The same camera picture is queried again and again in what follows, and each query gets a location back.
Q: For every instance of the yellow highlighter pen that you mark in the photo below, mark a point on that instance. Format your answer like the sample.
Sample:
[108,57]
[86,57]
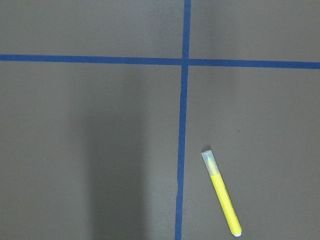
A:
[222,193]

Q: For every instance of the brown paper table mat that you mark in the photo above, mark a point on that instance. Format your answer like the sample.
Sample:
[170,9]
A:
[107,105]

